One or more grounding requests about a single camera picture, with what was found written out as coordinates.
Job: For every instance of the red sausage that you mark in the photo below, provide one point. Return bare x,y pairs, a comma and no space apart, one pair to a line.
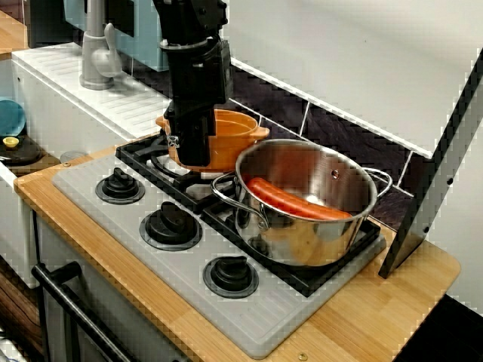
290,203

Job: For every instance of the wooden countertop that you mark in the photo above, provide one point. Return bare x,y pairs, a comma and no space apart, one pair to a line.
377,313

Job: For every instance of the small yellow cup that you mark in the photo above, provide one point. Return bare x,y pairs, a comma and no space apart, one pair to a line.
10,142

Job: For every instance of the black stove knob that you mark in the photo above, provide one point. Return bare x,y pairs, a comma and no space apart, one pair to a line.
120,185
171,224
231,274

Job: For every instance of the teal plate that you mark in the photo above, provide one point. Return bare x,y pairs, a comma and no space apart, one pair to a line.
11,118

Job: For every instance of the grey toy faucet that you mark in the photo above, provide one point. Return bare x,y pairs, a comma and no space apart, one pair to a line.
94,60

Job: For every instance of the dark upright side panel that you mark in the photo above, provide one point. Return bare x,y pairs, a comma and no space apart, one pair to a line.
434,181

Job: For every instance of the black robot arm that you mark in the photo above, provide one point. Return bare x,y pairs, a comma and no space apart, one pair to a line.
188,19

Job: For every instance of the orange plastic pot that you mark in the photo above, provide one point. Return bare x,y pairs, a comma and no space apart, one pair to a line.
230,143

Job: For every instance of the dark tiled backsplash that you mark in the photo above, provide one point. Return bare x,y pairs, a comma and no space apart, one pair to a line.
339,128

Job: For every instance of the white sink unit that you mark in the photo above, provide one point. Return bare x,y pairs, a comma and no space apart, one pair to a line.
56,102

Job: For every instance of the grey stove top panel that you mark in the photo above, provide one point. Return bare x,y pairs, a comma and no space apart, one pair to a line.
211,301

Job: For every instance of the dark round lid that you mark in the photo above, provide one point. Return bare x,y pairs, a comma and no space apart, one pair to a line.
28,152

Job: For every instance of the black box behind faucet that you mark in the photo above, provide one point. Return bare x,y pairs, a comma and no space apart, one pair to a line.
45,22

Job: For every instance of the white oven cabinet front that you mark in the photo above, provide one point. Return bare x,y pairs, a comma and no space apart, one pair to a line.
113,301

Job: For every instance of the stainless steel pot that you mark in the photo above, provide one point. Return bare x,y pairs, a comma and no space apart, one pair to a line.
313,245

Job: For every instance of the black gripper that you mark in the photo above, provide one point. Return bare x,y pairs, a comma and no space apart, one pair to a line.
196,75

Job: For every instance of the black burner grate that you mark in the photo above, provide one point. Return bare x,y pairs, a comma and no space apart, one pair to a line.
143,154

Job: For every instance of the teal plastic box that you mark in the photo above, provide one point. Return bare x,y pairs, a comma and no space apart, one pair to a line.
147,34

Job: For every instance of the wooden side table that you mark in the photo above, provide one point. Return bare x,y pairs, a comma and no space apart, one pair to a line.
11,37

